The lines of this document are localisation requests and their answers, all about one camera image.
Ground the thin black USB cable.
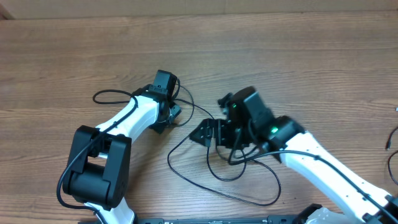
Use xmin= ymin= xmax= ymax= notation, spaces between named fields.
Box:
xmin=167 ymin=83 xmax=282 ymax=207

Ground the thick black USB cable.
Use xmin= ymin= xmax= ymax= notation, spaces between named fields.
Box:
xmin=385 ymin=107 xmax=398 ymax=187

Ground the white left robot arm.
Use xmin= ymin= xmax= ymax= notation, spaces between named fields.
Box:
xmin=56 ymin=70 xmax=181 ymax=223

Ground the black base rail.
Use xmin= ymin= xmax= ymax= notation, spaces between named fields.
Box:
xmin=77 ymin=203 xmax=324 ymax=224

